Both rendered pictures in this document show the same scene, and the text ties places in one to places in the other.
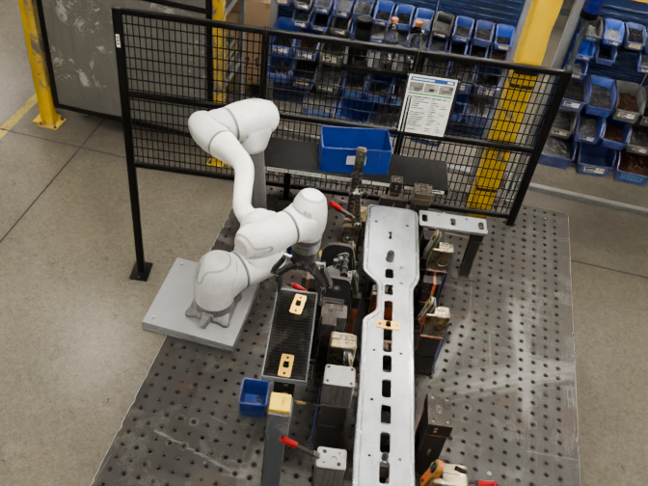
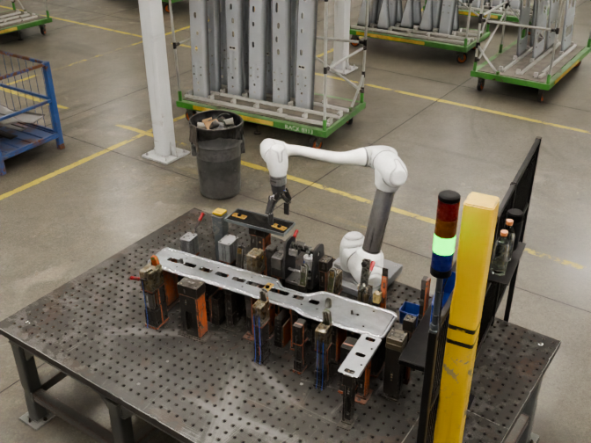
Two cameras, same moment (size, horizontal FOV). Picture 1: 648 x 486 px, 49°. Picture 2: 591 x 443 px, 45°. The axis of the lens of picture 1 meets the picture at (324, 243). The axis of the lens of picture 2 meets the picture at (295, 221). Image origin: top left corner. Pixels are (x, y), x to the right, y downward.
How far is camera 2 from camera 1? 4.30 m
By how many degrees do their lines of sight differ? 88
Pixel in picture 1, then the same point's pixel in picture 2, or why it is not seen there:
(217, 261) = (351, 235)
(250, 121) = (378, 160)
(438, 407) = (193, 282)
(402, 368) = (230, 284)
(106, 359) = not seen: hidden behind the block
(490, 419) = (201, 377)
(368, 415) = (209, 264)
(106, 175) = not seen: outside the picture
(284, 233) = (263, 148)
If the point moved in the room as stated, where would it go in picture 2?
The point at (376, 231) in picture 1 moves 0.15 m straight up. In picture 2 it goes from (361, 308) to (362, 282)
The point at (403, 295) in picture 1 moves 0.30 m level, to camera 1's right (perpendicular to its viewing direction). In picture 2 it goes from (289, 301) to (259, 336)
